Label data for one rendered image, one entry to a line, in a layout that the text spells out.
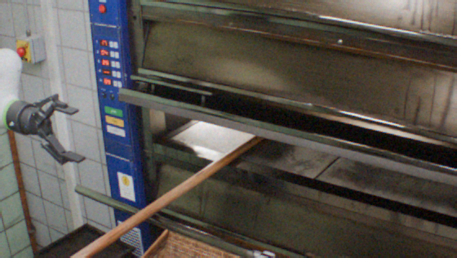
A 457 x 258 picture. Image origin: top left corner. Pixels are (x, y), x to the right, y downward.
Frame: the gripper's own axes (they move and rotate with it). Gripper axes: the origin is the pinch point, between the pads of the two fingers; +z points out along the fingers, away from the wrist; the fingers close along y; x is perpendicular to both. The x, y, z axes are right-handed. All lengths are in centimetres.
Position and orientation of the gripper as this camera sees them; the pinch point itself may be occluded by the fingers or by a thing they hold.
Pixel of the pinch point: (76, 135)
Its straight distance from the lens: 178.7
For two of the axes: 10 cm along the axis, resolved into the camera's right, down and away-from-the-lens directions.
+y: 0.4, 9.1, 4.1
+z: 8.1, 2.1, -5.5
